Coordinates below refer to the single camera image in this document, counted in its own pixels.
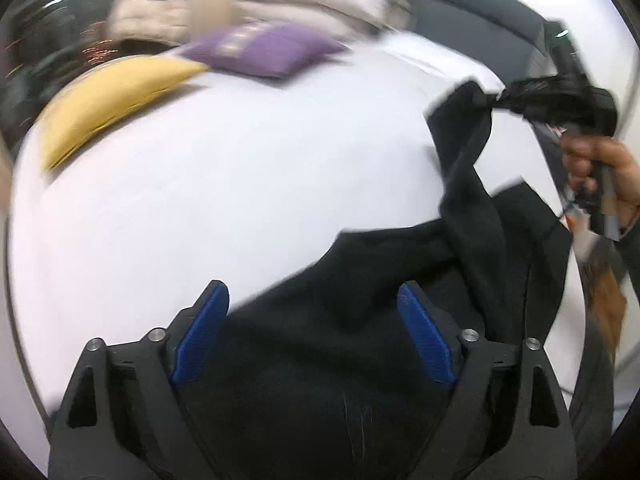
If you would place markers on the purple pillow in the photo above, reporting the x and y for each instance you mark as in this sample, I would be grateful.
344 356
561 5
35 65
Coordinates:
270 47

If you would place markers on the dark chair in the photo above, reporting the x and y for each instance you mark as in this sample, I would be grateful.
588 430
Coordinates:
140 48

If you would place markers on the beige puffer jacket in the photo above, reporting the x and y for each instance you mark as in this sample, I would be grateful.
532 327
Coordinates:
147 12

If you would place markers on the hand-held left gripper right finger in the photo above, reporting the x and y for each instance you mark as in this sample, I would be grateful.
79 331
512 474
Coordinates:
425 340

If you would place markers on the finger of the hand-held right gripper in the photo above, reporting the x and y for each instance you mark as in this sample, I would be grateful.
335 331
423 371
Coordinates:
515 97

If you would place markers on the dark grey headboard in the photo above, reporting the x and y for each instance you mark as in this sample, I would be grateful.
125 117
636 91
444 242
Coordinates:
475 20

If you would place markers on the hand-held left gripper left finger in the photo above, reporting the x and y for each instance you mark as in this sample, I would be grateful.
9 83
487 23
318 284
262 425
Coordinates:
200 332

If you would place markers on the yellow pillow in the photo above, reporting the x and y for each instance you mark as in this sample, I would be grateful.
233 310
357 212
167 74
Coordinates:
110 100

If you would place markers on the white bed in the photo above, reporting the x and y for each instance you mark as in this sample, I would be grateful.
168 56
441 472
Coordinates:
225 185

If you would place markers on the person's right forearm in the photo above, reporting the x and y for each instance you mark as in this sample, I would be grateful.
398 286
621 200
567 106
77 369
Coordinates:
595 400

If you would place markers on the folded beige duvet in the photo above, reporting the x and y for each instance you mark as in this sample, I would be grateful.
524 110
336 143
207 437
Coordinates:
320 0

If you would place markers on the black pants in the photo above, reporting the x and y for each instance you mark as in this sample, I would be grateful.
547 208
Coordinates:
350 285

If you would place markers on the person's right hand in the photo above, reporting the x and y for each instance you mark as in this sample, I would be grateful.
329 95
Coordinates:
627 180

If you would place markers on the dark window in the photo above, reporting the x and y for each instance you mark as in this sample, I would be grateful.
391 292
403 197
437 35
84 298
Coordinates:
50 35

